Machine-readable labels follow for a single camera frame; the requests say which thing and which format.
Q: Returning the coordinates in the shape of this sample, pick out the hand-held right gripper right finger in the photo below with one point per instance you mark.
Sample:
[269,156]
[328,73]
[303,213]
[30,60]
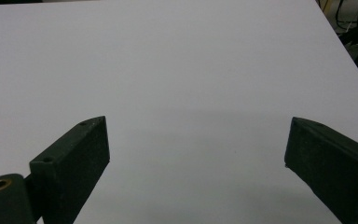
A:
[332,165]

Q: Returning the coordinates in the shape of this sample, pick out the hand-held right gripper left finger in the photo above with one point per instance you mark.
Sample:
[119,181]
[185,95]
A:
[71,168]

